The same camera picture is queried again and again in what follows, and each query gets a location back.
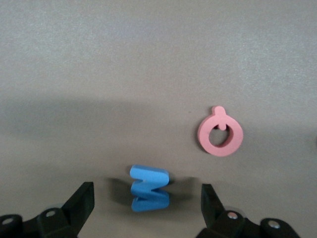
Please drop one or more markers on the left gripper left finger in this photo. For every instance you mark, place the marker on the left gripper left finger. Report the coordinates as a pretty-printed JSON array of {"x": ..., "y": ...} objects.
[{"x": 71, "y": 215}]

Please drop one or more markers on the red foam capital Q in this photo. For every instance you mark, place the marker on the red foam capital Q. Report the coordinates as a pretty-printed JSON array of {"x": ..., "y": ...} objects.
[{"x": 205, "y": 141}]

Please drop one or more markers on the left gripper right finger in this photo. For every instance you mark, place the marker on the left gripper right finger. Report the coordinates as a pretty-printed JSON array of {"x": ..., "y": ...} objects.
[{"x": 215, "y": 215}]

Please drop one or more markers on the blue foam capital W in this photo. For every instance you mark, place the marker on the blue foam capital W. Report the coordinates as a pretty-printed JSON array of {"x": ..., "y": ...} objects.
[{"x": 148, "y": 174}]

